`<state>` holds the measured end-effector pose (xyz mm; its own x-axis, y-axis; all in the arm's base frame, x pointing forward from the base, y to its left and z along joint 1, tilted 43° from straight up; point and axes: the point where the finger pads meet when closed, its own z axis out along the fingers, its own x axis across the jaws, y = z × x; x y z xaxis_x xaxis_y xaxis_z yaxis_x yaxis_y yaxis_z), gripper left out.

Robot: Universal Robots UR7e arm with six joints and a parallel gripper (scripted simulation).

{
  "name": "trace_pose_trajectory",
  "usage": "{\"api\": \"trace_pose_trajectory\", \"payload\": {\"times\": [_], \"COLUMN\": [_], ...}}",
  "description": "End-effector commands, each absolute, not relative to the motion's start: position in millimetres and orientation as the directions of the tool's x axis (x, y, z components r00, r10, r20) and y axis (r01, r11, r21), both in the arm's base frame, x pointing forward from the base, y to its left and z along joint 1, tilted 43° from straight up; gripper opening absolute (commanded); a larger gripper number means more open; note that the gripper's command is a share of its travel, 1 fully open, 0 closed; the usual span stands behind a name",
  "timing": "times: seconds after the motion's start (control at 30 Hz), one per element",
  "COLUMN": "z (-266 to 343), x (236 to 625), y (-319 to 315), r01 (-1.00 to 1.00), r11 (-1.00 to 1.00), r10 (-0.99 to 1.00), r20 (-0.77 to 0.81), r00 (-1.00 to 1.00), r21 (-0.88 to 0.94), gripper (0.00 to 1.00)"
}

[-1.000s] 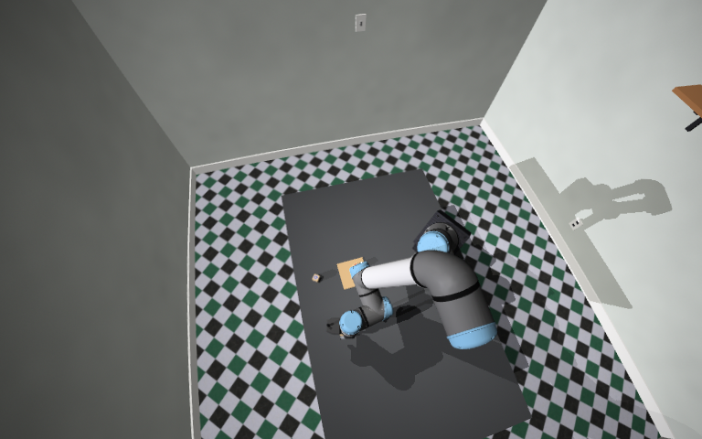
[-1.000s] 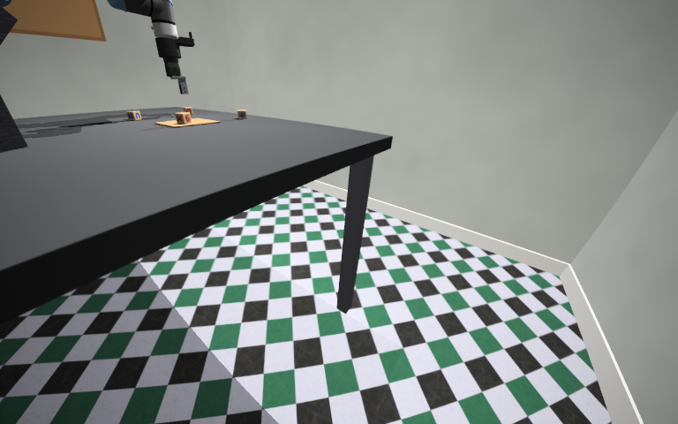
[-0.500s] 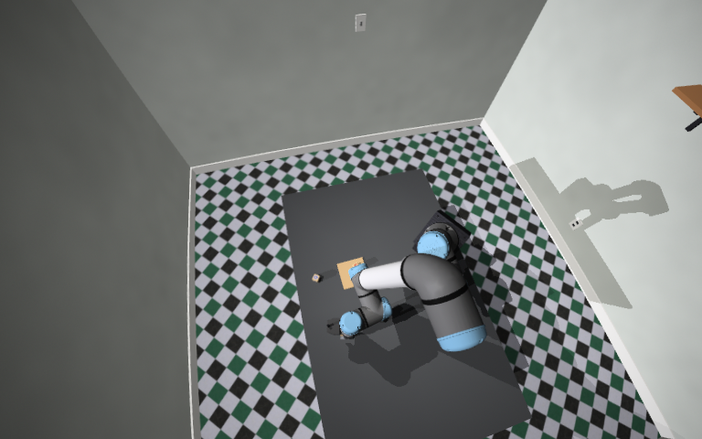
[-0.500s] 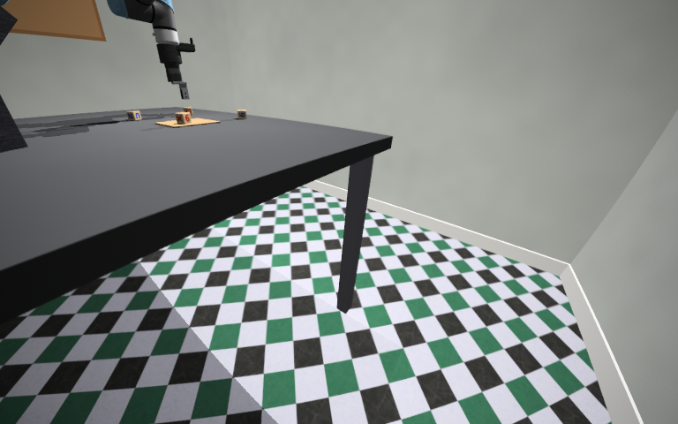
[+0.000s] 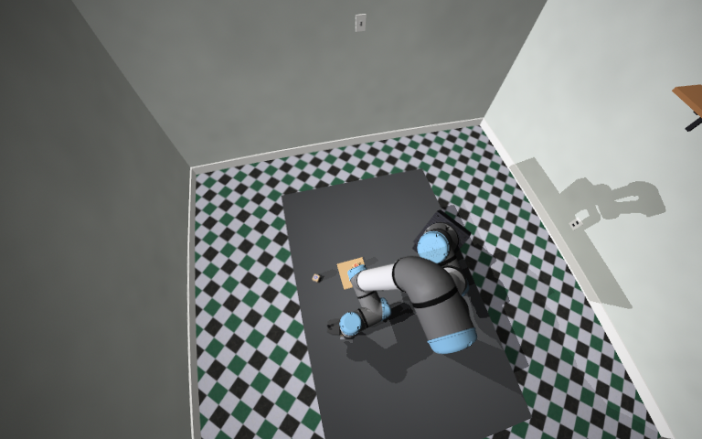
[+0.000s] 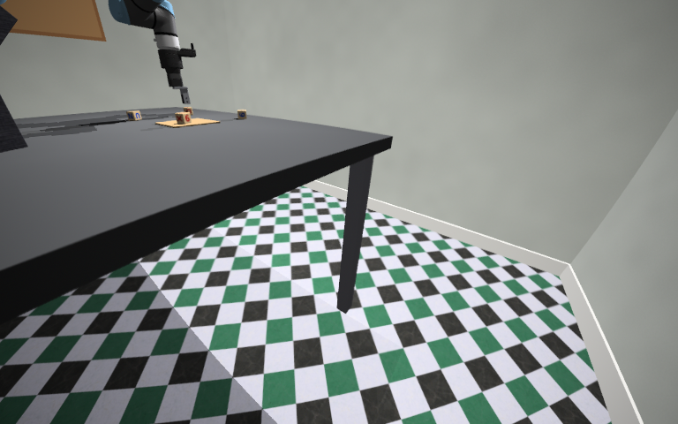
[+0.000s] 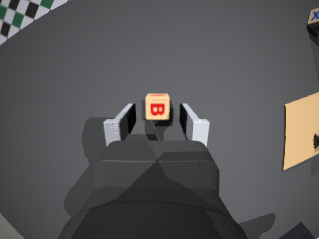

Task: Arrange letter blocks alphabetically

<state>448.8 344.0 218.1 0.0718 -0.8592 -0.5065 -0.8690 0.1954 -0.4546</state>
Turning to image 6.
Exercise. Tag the tan flat mat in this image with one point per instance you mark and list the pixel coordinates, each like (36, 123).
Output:
(196, 121)

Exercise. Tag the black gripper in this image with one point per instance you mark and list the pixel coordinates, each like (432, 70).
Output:
(170, 57)

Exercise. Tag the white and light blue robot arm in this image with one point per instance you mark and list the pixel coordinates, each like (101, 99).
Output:
(153, 14)

